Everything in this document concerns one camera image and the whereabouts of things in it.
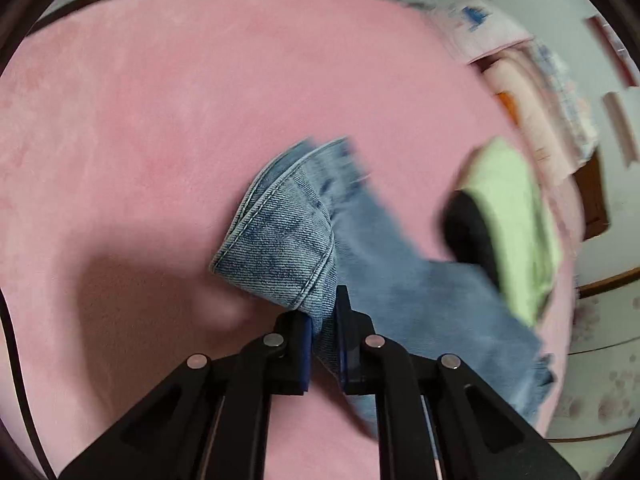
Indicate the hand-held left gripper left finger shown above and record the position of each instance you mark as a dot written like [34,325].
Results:
[303,355]

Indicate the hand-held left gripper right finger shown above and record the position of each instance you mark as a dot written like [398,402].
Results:
[342,342]

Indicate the blue denim jeans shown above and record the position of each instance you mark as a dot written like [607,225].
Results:
[280,240]

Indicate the person's right forearm green sleeve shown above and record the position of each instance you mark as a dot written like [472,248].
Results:
[515,220]

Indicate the brown wooden headboard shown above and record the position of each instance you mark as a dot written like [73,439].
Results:
[592,200]

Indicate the folded pink quilt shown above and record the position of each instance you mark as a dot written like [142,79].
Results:
[530,115]

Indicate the folded pastel plaid blanket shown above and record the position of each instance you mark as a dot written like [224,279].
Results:
[567,95]

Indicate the white pillow blue bag print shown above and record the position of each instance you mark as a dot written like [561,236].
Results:
[482,30]

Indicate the pink bed sheet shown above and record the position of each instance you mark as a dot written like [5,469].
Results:
[150,135]

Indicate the wooden wall shelf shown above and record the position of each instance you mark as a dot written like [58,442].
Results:
[620,127]
[615,50]

